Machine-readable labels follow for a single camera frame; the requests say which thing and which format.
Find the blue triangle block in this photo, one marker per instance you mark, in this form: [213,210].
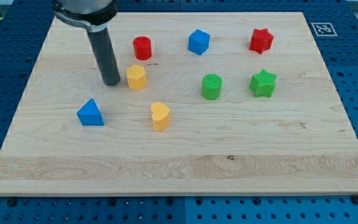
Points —
[90,115]

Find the yellow heart block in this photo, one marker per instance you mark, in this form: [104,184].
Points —
[160,116]

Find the light wooden board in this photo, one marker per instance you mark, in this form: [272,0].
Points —
[297,142]

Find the green cylinder block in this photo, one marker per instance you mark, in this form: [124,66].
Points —
[211,86]

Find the yellow hexagon block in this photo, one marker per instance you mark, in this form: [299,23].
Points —
[136,77]

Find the red cylinder block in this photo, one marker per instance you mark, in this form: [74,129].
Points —
[142,48]

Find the blue cube block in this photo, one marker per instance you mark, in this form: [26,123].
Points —
[198,42]

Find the green star block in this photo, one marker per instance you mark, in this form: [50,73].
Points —
[263,83]

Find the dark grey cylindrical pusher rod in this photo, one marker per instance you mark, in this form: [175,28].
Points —
[104,55]

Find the red star block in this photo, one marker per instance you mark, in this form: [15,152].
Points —
[261,40]

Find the white fiducial marker tag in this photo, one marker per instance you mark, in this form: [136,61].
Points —
[324,29]

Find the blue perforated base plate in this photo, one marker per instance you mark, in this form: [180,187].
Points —
[23,30]

